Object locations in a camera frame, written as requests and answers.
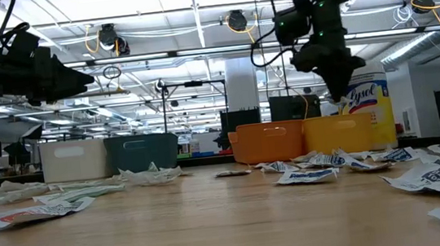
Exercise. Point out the silver air duct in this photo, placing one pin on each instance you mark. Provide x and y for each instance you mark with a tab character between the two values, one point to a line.
412	46

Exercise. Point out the small white bottle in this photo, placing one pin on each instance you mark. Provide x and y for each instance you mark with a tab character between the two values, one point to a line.
194	147

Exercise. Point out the long ceiling light bar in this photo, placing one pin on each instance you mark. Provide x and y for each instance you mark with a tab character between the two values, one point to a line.
135	58

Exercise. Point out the teal plastic bin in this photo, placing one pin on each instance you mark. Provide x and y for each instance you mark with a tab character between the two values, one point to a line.
141	156

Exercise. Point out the white red-print packet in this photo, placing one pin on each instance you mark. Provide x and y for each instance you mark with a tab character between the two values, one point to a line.
29	214

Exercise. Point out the orange plastic bin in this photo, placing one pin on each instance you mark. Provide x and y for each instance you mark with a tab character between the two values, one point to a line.
267	144

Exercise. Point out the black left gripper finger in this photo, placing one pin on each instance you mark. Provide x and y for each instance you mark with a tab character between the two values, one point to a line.
69	75
65	92

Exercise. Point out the white plastic bin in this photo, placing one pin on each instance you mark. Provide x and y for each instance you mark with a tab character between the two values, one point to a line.
74	163

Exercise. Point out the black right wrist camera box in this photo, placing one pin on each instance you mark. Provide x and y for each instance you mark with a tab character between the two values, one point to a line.
291	25

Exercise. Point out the white green-stripe packet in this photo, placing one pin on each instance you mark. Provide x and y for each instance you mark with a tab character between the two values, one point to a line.
80	194
87	184

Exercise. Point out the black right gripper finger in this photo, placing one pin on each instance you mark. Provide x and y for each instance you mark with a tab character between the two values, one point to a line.
330	80
343	79

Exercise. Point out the black metal frame stand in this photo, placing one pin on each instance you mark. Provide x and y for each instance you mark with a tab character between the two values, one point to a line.
193	83

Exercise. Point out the Lysol wipes canister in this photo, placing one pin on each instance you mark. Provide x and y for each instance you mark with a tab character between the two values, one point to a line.
373	98

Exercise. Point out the white building column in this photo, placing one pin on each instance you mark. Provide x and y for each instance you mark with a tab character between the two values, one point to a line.
240	84

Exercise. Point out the yellow plastic bin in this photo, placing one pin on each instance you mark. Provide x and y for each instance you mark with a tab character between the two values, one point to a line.
338	137

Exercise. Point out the crumpled white packet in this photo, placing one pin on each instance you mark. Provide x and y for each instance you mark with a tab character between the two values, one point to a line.
14	196
152	176
17	186

